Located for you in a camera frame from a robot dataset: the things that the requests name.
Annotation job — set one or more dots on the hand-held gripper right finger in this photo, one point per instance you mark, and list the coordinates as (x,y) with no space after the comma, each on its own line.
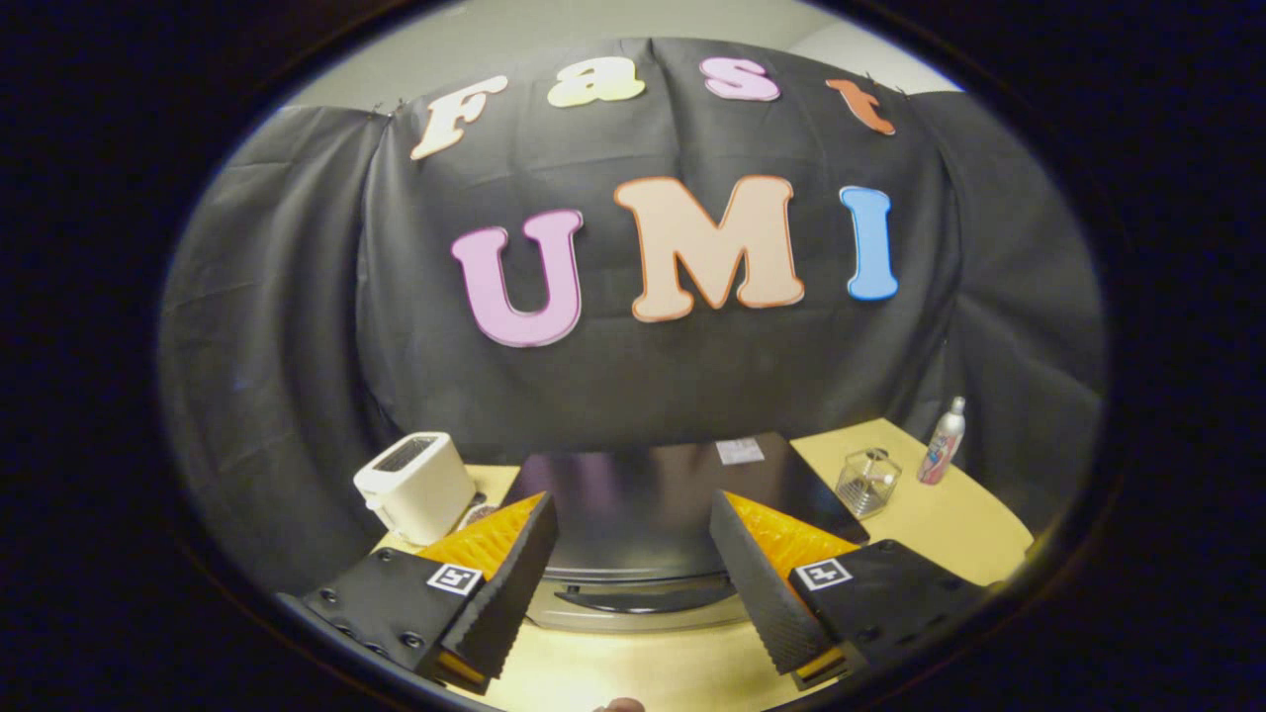
(762,583)

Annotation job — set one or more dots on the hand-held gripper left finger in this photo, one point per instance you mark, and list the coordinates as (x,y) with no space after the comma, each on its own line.
(504,583)

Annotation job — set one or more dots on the black toaster oven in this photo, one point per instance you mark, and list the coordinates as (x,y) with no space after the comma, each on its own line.
(633,494)

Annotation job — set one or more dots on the white toaster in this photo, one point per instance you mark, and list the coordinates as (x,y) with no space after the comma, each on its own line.
(420,485)

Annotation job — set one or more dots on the clear glass container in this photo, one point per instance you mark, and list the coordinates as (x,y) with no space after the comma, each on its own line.
(868,483)

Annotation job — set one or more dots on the silver spray bottle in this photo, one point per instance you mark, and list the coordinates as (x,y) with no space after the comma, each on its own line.
(942,445)

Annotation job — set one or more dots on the black backdrop cloth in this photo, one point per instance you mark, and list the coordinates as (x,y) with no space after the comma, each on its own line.
(633,386)

